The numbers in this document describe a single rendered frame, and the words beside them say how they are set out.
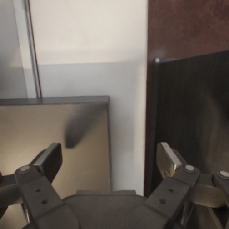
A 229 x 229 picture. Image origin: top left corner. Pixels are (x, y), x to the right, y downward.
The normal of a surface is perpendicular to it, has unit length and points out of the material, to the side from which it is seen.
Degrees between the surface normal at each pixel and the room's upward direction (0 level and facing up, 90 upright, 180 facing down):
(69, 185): 0
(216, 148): 90
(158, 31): 0
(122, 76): 0
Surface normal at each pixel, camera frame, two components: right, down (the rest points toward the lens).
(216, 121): -1.00, 0.00
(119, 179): 0.00, 0.25
